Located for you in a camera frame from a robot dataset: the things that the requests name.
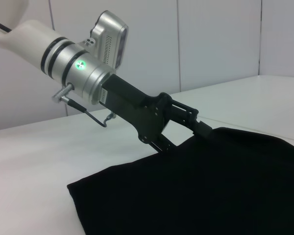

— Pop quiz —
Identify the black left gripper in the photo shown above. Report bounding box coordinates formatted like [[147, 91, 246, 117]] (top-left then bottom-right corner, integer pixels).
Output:
[[101, 74, 213, 153]]

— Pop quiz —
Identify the black shirt with FREE print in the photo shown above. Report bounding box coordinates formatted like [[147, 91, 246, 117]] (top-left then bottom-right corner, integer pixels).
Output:
[[67, 126, 294, 235]]

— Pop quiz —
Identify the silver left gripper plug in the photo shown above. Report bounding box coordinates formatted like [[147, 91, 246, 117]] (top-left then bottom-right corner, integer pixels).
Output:
[[51, 83, 75, 103]]

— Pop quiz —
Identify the grey left gripper cable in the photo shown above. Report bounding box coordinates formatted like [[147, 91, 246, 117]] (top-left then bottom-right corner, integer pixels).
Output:
[[61, 96, 117, 128]]

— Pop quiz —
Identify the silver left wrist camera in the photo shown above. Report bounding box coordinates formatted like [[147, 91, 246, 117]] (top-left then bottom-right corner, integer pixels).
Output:
[[89, 10, 130, 70]]

